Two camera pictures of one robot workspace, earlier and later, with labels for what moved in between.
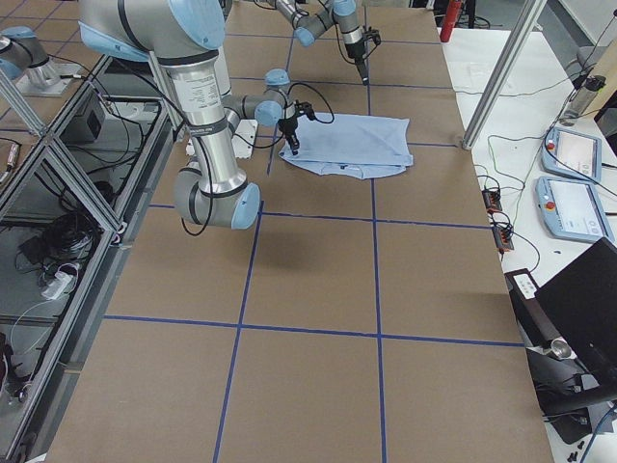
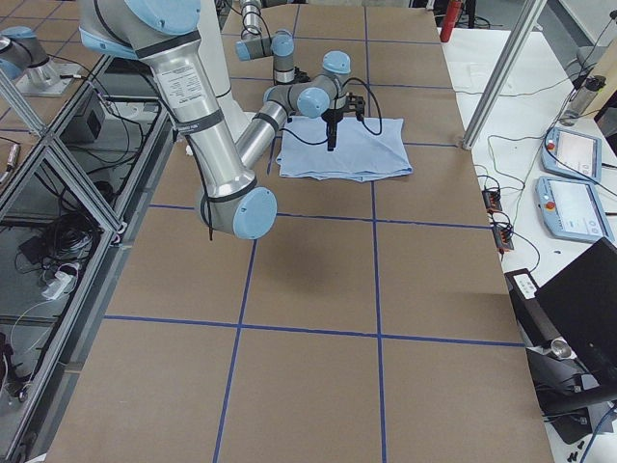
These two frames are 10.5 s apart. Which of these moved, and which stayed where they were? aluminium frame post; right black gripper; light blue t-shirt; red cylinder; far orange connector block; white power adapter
Moved: right black gripper; light blue t-shirt
Stayed: white power adapter; aluminium frame post; red cylinder; far orange connector block
